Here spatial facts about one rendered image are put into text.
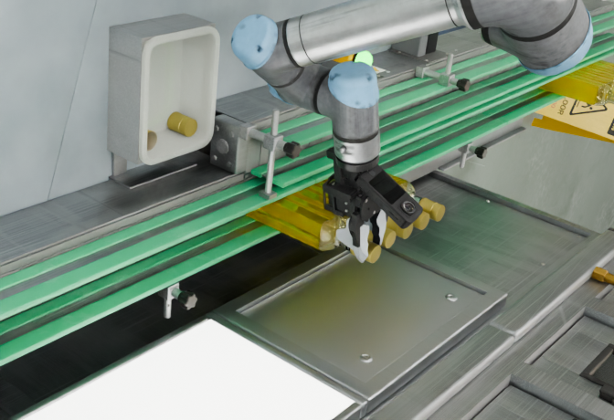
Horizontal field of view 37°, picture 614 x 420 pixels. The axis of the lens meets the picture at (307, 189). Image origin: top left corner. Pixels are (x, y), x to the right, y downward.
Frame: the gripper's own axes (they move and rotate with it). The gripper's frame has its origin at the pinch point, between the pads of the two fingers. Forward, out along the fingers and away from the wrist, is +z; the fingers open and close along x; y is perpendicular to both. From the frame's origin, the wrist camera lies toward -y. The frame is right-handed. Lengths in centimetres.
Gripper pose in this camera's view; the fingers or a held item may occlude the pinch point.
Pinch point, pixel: (372, 251)
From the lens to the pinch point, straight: 162.9
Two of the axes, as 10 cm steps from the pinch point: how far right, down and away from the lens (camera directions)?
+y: -7.8, -3.2, 5.4
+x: -6.2, 5.0, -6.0
